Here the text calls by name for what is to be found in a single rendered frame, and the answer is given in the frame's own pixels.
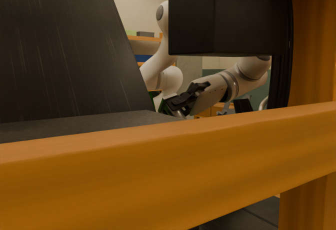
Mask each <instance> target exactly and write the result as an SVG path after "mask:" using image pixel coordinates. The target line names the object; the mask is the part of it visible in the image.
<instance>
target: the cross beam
mask: <svg viewBox="0 0 336 230"><path fill-rule="evenodd" d="M333 172H336V101H328V102H321V103H313V104H305V105H297V106H290V107H282V108H274V109H266V110H258V111H251V112H243V113H235V114H227V115H220V116H212V117H204V118H196V119H188V120H181V121H173V122H165V123H157V124H150V125H142V126H134V127H126V128H118V129H111V130H103V131H95V132H87V133H80V134H72V135H64V136H56V137H48V138H41V139H33V140H25V141H17V142H10V143H2V144H0V230H189V229H191V228H194V227H196V226H199V225H201V224H204V223H206V222H209V221H211V220H214V219H216V218H219V217H222V216H224V215H227V214H229V213H232V212H234V211H237V210H239V209H242V208H244V207H247V206H249V205H252V204H255V203H257V202H260V201H262V200H265V199H267V198H270V197H272V196H275V195H277V194H280V193H282V192H285V191H288V190H290V189H293V188H295V187H298V186H300V185H303V184H305V183H308V182H310V181H313V180H315V179H318V178H321V177H323V176H326V175H328V174H331V173H333Z"/></svg>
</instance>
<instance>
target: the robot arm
mask: <svg viewBox="0 0 336 230"><path fill-rule="evenodd" d="M156 21H157V24H158V26H159V28H160V29H161V31H162V33H163V37H162V40H161V43H160V46H159V48H158V50H157V52H156V53H155V54H154V55H153V56H152V57H151V58H150V59H148V60H147V61H146V62H145V63H144V64H143V65H142V66H141V67H140V68H139V69H140V72H141V74H142V77H143V80H144V82H145V85H146V88H147V90H162V92H161V93H160V94H159V95H158V96H156V97H154V98H153V102H154V106H155V110H156V112H157V113H159V112H158V109H159V106H160V104H161V101H162V98H163V97H166V96H168V95H171V94H174V93H176V92H177V91H178V90H179V89H180V87H181V85H182V83H183V74H182V71H181V70H180V69H179V68H178V67H176V66H172V64H174V63H175V62H176V60H177V59H178V58H179V55H169V1H168V0H167V1H164V2H162V3H161V4H160V5H159V6H158V8H157V10H156ZM271 63H272V58H271V56H247V57H241V58H240V59H239V61H238V62H237V63H236V64H235V65H233V66H232V67H230V68H228V69H226V70H223V71H221V72H218V73H216V74H213V75H208V76H205V77H201V78H198V79H196V80H193V81H191V82H190V83H189V84H188V86H187V88H186V91H185V92H183V93H181V94H180V96H179V95H178V96H176V97H173V98H171V99H168V100H167V101H166V104H167V105H168V106H169V108H170V109H171V110H172V111H173V112H174V111H176V110H178V109H180V110H181V112H182V113H183V114H184V116H185V117H186V116H188V115H190V116H194V115H196V114H199V113H201V112H203V111H205V110H206V109H208V108H210V107H212V106H213V105H215V104H217V103H227V102H230V101H231V100H233V99H235V98H237V97H239V96H242V95H244V94H246V93H248V92H250V91H252V90H254V89H257V88H259V87H261V86H263V85H264V84H265V83H266V81H267V79H268V72H267V71H268V69H269V68H270V66H271ZM182 108H185V110H183V109H182Z"/></svg>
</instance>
